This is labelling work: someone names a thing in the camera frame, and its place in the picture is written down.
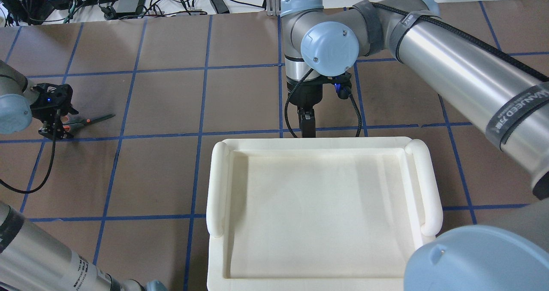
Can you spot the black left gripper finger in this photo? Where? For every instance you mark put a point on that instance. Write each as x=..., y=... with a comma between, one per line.
x=68, y=113
x=54, y=129

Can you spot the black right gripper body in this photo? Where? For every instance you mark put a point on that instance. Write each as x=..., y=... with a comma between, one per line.
x=308, y=96

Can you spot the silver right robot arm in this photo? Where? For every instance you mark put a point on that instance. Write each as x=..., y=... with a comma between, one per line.
x=504, y=98

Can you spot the grey orange scissors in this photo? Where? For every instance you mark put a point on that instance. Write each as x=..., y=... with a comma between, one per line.
x=74, y=126

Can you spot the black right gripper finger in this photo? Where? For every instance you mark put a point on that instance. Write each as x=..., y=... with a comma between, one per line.
x=310, y=123
x=302, y=118

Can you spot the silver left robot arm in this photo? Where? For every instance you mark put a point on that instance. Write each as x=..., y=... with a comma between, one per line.
x=31, y=259

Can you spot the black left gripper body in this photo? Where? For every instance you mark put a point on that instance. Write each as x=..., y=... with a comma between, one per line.
x=43, y=110

